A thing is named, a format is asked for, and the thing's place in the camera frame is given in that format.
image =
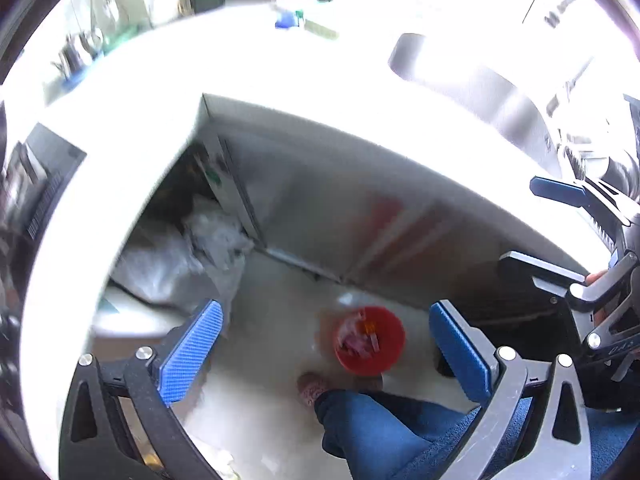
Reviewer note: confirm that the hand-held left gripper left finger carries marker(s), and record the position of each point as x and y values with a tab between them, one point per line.
192	350

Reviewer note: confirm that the pink patterned slipper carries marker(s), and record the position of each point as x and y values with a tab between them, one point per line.
311	389

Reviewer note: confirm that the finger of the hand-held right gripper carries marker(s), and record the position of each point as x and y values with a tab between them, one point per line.
542	270
557	191

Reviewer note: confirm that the blue cup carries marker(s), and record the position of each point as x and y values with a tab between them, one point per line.
286	20

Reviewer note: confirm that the person's right hand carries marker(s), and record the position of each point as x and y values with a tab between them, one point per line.
597	276

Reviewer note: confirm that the black appliance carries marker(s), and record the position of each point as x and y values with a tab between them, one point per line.
42	180

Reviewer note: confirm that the stainless steel kettle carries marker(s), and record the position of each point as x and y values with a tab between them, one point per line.
75	55

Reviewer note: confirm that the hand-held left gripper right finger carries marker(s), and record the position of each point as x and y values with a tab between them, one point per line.
460	350

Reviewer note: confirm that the stainless steel sink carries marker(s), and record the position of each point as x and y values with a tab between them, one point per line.
480	85

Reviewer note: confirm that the smooth steel cabinet door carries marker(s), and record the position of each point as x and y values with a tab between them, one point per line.
410	245

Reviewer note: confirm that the pile of colourful wrappers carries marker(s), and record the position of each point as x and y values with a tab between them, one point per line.
357	337

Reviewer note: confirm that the white container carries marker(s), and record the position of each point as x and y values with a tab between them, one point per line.
166	7

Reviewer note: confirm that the red plastic basin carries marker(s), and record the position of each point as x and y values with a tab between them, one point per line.
387	355

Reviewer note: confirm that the person's blue jeans leg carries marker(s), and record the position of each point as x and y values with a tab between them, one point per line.
400	430

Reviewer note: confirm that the white plastic bags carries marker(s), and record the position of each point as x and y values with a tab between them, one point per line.
190	250

